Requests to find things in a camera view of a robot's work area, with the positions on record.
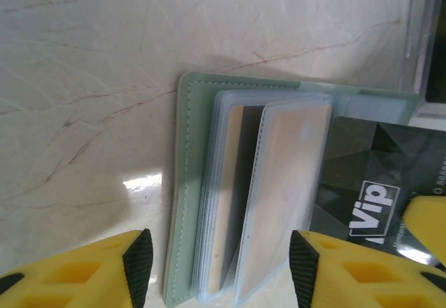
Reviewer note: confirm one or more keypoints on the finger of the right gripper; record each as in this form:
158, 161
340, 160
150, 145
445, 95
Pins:
432, 221

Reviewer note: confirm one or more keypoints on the clear plastic tray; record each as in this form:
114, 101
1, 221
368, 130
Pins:
435, 67

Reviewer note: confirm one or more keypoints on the pale gold card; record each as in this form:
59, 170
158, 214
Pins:
285, 165

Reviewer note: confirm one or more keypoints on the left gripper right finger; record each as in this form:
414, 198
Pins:
366, 280

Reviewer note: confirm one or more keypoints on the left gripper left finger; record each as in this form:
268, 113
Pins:
69, 280

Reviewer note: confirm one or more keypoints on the black VIP card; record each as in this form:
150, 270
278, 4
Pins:
355, 168

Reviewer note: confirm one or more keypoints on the pale green card holder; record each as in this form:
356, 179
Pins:
188, 182

